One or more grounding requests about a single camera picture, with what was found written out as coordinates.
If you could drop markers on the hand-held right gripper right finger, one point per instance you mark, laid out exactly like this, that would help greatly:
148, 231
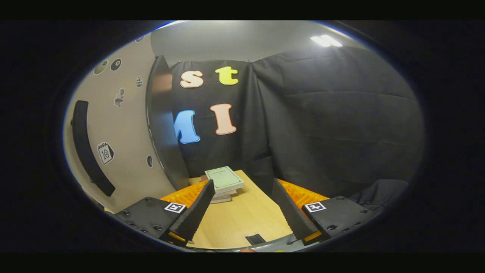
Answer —
290, 216

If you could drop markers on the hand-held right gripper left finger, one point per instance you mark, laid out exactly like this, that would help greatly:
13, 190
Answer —
193, 218

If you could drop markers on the beige cabinet door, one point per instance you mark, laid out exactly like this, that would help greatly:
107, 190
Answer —
125, 125

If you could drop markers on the grey book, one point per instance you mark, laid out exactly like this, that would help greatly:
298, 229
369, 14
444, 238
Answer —
221, 200

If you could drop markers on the small black block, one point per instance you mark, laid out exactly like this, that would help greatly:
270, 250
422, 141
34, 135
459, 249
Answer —
255, 239

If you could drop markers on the green notebook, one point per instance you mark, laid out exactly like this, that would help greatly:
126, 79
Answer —
223, 179

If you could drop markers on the black backdrop cloth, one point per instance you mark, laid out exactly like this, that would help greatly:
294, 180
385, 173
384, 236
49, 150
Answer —
322, 125

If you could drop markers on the twin strip ceiling light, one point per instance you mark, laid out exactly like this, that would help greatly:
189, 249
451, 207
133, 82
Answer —
326, 40

